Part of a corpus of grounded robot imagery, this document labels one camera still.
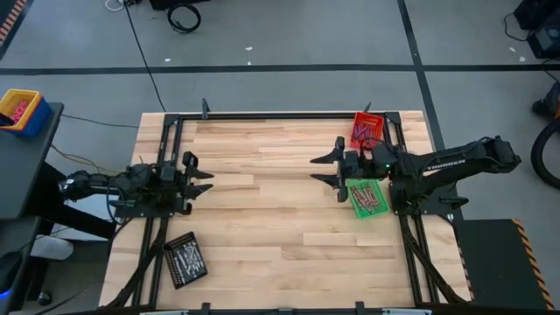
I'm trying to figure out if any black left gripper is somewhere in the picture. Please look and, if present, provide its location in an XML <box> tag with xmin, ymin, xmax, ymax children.
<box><xmin>159</xmin><ymin>150</ymin><xmax>215</xmax><ymax>215</ymax></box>

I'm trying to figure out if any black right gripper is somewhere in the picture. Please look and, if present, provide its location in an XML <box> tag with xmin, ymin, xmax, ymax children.
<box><xmin>310</xmin><ymin>136</ymin><xmax>375</xmax><ymax>203</ymax></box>

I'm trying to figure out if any red plastic basket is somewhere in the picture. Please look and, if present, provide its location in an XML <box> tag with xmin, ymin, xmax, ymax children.
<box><xmin>349</xmin><ymin>111</ymin><xmax>387</xmax><ymax>151</ymax></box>

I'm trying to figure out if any green plastic basket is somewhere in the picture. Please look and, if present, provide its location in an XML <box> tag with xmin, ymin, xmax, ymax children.
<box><xmin>344</xmin><ymin>176</ymin><xmax>391</xmax><ymax>221</ymax></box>

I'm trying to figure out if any black plastic basket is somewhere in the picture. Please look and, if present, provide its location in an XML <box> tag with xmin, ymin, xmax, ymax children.
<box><xmin>162</xmin><ymin>231</ymin><xmax>209</xmax><ymax>291</ymax></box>

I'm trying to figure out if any white box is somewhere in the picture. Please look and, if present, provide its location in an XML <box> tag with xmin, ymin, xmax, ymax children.
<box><xmin>62</xmin><ymin>196</ymin><xmax>118</xmax><ymax>242</ymax></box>

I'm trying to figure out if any white rounded object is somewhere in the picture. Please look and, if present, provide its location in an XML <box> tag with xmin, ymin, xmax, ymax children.
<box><xmin>30</xmin><ymin>235</ymin><xmax>74</xmax><ymax>262</ymax></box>

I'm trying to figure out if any blue plastic bin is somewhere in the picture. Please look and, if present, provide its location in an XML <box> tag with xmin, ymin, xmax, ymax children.
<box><xmin>11</xmin><ymin>98</ymin><xmax>53</xmax><ymax>139</ymax></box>

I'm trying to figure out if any black desk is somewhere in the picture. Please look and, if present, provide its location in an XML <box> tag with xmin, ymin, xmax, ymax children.
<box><xmin>0</xmin><ymin>102</ymin><xmax>66</xmax><ymax>221</ymax></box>
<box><xmin>0</xmin><ymin>216</ymin><xmax>43</xmax><ymax>315</ymax></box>

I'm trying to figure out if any black hazard-striped floor mat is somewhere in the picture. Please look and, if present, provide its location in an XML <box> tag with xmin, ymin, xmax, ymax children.
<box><xmin>453</xmin><ymin>218</ymin><xmax>557</xmax><ymax>312</ymax></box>
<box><xmin>0</xmin><ymin>0</ymin><xmax>28</xmax><ymax>49</ymax></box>

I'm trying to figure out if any yellow plastic basket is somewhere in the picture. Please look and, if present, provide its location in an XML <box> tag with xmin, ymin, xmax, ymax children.
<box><xmin>0</xmin><ymin>88</ymin><xmax>43</xmax><ymax>132</ymax></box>

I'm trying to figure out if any black equipment case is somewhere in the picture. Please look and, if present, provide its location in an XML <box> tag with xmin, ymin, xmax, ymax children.
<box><xmin>514</xmin><ymin>0</ymin><xmax>560</xmax><ymax>60</ymax></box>

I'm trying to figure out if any black table frame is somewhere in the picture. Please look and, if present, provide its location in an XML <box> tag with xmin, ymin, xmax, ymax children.
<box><xmin>104</xmin><ymin>98</ymin><xmax>472</xmax><ymax>315</ymax></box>

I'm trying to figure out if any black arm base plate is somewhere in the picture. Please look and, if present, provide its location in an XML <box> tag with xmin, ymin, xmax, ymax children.
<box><xmin>113</xmin><ymin>182</ymin><xmax>179</xmax><ymax>219</ymax></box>
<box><xmin>389</xmin><ymin>181</ymin><xmax>461</xmax><ymax>216</ymax></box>

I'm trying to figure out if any black floor cable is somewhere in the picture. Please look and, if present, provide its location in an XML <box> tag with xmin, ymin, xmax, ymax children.
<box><xmin>121</xmin><ymin>0</ymin><xmax>167</xmax><ymax>113</ymax></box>

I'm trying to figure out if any coiled black cable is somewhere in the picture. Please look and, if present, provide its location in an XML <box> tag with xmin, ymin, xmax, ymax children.
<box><xmin>166</xmin><ymin>3</ymin><xmax>203</xmax><ymax>35</ymax></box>

